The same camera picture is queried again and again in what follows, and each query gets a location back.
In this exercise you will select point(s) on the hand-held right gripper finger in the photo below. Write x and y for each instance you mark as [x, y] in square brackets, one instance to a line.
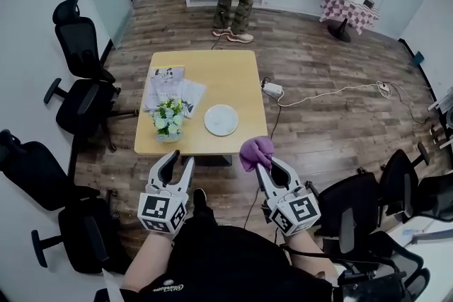
[292, 178]
[265, 182]

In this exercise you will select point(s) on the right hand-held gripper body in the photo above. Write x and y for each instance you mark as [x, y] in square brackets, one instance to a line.
[295, 214]

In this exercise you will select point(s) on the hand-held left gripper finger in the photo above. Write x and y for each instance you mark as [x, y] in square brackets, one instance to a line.
[187, 177]
[159, 173]

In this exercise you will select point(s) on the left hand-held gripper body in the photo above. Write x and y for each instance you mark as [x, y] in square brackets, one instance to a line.
[161, 210]

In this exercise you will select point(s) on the purple cloth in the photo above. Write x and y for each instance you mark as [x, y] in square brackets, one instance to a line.
[255, 151]

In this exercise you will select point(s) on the white plate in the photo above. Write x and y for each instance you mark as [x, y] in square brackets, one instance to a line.
[221, 120]

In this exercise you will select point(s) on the person's right forearm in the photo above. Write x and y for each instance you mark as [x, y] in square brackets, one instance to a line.
[308, 252]

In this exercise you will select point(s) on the person's left forearm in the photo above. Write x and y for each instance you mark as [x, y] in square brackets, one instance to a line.
[148, 258]

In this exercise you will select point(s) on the checkered cloth round table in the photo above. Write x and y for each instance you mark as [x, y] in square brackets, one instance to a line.
[348, 12]

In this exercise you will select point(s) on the person's black shoe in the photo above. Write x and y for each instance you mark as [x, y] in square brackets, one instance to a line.
[200, 199]

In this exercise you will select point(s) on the black mesh office chair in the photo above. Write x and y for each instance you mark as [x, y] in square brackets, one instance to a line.
[350, 205]
[42, 180]
[382, 276]
[403, 184]
[85, 81]

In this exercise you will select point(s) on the white flowers in pot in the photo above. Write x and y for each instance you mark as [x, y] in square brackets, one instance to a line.
[169, 118]

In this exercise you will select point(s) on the white printed booklet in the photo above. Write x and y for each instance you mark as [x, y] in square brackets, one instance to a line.
[193, 95]

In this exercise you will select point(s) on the person's black clothing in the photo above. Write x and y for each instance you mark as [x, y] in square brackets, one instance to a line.
[226, 265]

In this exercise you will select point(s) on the grey illustrated book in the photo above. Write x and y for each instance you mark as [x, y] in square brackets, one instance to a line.
[161, 86]

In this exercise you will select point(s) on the white power adapter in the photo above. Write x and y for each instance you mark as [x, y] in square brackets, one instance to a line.
[273, 87]

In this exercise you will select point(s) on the white power strip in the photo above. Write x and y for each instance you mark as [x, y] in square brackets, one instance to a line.
[383, 88]

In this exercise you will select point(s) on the white desk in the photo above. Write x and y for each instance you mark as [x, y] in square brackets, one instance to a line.
[424, 237]

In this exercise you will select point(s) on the white metal rack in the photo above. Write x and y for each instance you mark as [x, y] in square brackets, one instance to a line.
[444, 116]

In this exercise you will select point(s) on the blue dustpan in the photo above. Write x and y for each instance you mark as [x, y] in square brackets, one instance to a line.
[417, 58]

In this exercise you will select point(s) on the small black device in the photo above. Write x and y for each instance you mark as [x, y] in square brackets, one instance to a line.
[369, 2]

